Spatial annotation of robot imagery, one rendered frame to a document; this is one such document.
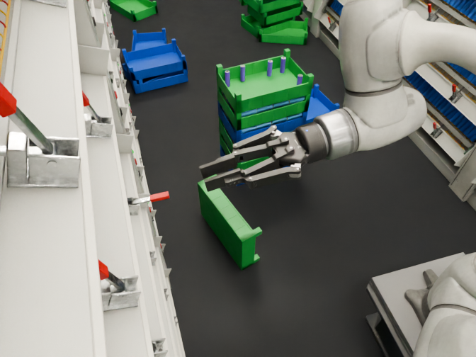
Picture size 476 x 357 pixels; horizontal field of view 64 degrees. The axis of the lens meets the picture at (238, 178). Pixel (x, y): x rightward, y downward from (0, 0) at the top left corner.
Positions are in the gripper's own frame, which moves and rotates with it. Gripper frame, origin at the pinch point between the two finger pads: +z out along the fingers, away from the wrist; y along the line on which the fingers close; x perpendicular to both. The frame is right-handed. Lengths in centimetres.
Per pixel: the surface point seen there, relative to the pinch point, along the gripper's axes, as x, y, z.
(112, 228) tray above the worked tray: 18.0, -18.0, 15.5
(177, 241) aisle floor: -71, 34, 20
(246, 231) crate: -54, 18, -5
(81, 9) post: 28.7, 15.8, 12.7
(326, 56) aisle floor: -87, 135, -92
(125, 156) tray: -1.9, 14.6, 17.4
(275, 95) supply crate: -34, 55, -30
